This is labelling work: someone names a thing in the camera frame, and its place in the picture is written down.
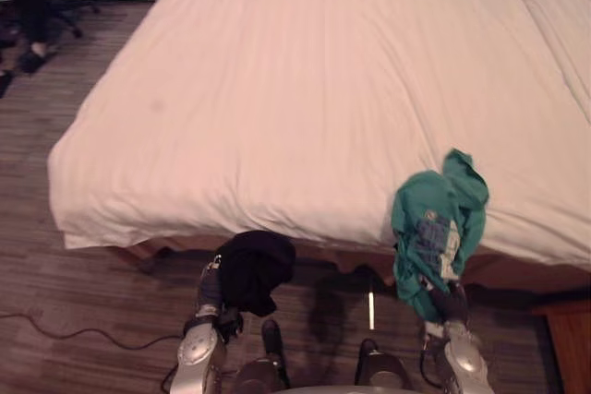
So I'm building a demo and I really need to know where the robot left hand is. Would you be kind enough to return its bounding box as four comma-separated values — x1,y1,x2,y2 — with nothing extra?
195,253,245,339

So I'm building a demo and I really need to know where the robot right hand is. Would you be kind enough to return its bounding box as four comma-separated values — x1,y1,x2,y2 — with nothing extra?
427,281,470,327

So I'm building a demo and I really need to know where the black garment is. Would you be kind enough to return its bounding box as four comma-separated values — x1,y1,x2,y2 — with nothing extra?
215,229,297,317

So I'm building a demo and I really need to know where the teal printed garment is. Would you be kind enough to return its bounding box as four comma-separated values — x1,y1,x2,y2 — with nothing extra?
390,148,490,324

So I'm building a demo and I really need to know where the robot left leg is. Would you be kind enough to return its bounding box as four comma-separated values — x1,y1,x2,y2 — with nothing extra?
233,317,292,393

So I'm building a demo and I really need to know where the robot leg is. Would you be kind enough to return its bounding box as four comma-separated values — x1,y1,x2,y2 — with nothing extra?
233,317,292,393
353,337,410,389

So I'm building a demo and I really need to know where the robot right leg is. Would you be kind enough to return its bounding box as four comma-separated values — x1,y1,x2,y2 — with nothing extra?
353,337,410,389

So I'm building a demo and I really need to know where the wooden nightstand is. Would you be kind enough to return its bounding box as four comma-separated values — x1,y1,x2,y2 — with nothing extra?
530,297,591,394

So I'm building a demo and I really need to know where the robot grey torso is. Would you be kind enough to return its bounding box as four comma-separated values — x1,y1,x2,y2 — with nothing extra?
284,383,387,394

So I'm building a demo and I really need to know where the black office chair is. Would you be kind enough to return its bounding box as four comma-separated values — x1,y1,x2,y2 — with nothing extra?
43,0,102,40

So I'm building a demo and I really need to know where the wooden bed frame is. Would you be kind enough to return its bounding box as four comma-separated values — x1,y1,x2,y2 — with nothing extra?
108,232,591,296

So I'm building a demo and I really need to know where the black floor cable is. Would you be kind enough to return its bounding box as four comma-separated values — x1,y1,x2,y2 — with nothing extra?
0,311,186,352

